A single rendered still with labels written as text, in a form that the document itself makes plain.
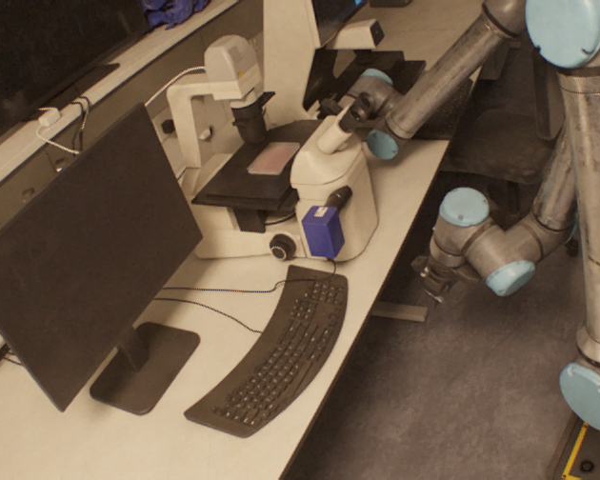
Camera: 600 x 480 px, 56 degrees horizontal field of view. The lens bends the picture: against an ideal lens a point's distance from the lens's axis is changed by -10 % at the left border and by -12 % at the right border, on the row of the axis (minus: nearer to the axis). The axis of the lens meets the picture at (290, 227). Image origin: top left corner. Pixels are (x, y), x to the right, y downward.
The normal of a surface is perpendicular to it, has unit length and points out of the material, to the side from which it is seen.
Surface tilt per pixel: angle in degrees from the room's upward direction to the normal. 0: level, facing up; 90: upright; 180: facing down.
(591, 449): 0
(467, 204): 19
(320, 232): 90
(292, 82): 90
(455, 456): 0
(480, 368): 0
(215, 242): 48
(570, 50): 84
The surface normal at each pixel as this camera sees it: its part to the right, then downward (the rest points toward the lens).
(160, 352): -0.24, -0.79
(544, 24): -0.88, 0.34
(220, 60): -0.46, 0.45
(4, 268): 0.85, 0.02
